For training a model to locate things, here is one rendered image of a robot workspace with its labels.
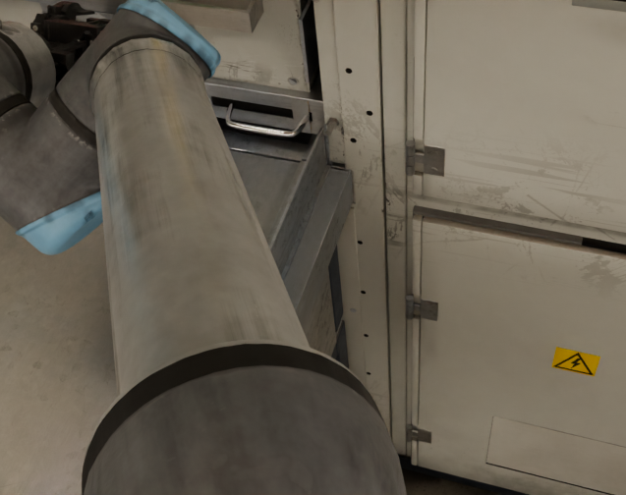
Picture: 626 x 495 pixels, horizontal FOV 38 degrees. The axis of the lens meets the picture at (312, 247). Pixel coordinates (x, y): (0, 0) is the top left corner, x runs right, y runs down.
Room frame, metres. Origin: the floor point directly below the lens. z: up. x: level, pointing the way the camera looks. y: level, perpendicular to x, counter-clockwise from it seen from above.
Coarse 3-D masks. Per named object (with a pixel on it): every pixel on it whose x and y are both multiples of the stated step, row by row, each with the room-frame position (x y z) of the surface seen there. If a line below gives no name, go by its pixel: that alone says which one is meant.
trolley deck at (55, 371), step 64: (256, 192) 0.76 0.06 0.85; (320, 192) 0.74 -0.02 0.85; (0, 256) 0.71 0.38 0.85; (64, 256) 0.70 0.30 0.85; (320, 256) 0.65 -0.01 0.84; (0, 320) 0.61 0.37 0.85; (64, 320) 0.60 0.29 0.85; (0, 384) 0.53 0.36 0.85; (64, 384) 0.52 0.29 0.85; (0, 448) 0.45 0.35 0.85; (64, 448) 0.44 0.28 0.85
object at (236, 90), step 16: (208, 80) 0.89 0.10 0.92; (224, 80) 0.88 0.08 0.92; (320, 80) 0.86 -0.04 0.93; (208, 96) 0.88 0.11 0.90; (224, 96) 0.87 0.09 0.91; (240, 96) 0.87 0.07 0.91; (256, 96) 0.86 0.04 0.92; (272, 96) 0.85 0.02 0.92; (288, 96) 0.84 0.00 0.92; (304, 96) 0.83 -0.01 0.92; (320, 96) 0.83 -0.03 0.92; (224, 112) 0.88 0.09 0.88; (240, 112) 0.87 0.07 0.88; (256, 112) 0.86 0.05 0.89; (272, 112) 0.85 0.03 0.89; (288, 112) 0.84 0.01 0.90; (320, 112) 0.82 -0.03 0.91; (288, 128) 0.84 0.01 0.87
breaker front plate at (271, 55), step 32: (0, 0) 1.01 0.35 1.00; (192, 0) 0.89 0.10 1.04; (224, 0) 0.88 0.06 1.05; (288, 0) 0.85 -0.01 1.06; (224, 32) 0.88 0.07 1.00; (256, 32) 0.86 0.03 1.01; (288, 32) 0.85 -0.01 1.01; (224, 64) 0.88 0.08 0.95; (256, 64) 0.87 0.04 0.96; (288, 64) 0.85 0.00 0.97
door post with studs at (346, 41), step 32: (320, 0) 0.79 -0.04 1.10; (352, 0) 0.77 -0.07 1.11; (320, 32) 0.79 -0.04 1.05; (352, 32) 0.77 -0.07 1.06; (320, 64) 0.79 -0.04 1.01; (352, 64) 0.77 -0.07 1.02; (352, 96) 0.77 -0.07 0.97; (352, 128) 0.77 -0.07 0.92; (352, 160) 0.77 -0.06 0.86; (384, 320) 0.76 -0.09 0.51; (384, 352) 0.76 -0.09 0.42; (384, 384) 0.76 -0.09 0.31; (384, 416) 0.76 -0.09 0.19
